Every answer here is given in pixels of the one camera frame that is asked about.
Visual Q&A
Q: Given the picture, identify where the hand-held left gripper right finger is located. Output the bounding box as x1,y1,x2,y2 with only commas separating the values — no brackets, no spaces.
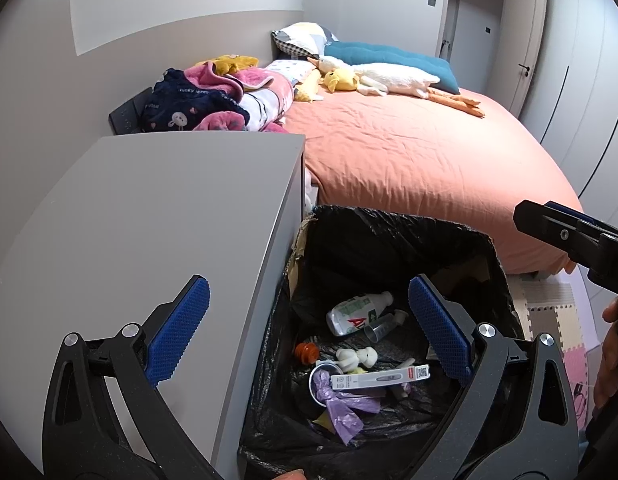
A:
408,274,580,480

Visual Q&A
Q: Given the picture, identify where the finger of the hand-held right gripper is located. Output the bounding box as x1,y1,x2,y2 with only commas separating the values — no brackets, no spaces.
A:
513,199,602,263
576,212,618,241

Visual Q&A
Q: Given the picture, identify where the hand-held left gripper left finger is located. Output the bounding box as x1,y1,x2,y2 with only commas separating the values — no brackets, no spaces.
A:
42,275,225,480

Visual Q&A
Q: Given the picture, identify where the clear plastic cup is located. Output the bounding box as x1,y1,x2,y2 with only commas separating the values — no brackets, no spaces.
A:
363,310,409,343

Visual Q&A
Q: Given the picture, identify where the white cardboard box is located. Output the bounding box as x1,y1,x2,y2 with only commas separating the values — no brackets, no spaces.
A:
330,365,431,392

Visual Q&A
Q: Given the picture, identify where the white plastic milk bottle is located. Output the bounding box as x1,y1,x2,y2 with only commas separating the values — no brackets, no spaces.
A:
326,291,395,337

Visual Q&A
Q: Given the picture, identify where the bin with black bag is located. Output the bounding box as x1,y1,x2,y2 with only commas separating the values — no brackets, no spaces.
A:
237,204,527,480

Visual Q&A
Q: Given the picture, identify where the purple plastic bag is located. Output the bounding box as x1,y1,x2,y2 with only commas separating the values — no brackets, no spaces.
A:
311,372,385,446

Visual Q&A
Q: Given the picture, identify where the orange plastic cap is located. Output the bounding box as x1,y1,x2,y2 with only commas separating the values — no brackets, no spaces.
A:
295,342,321,365

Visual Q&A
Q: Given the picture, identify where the person's right hand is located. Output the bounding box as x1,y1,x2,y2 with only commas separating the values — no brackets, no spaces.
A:
591,296,618,411

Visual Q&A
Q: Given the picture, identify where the foam puzzle floor mat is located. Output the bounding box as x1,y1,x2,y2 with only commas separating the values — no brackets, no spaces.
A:
509,272,607,411

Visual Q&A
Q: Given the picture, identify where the white wardrobe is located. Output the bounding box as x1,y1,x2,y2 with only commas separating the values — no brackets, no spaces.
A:
519,0,618,201

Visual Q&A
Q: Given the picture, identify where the bed with orange sheet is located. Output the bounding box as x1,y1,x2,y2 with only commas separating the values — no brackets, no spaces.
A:
281,82,584,277

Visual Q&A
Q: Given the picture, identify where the white open door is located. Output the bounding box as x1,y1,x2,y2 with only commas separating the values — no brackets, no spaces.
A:
504,0,548,117

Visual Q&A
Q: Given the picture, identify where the white goose plush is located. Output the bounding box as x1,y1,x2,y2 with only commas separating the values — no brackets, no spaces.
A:
307,55,486,120

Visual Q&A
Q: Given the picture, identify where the navy printed blanket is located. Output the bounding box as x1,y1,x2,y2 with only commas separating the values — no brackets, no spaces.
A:
140,67,251,133

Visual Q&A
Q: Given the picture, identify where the teal long pillow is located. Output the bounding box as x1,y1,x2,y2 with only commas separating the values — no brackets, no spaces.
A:
321,40,461,96

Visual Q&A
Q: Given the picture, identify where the white pink striped blanket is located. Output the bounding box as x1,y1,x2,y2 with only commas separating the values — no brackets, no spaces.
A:
239,80,295,133

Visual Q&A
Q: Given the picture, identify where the yellow duck plush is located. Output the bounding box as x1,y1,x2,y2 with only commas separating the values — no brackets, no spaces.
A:
323,70,361,93

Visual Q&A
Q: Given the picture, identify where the pink fleece blanket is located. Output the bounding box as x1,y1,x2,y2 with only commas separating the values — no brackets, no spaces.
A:
183,61,296,133

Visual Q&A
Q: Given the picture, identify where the mustard yellow cloth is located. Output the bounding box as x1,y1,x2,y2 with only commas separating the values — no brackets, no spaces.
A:
196,54,260,75

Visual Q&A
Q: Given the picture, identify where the white dotted pillow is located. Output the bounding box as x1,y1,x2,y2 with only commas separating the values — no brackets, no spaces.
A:
264,58,315,83

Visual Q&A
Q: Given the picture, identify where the checked patchwork pillow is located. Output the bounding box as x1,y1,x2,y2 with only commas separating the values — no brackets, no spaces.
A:
270,22,340,58

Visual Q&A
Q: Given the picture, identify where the thin floor cable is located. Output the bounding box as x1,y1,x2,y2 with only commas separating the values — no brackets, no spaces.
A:
571,382,590,416

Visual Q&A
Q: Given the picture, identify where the grey door frame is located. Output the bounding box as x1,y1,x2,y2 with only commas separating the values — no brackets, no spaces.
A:
436,0,512,68

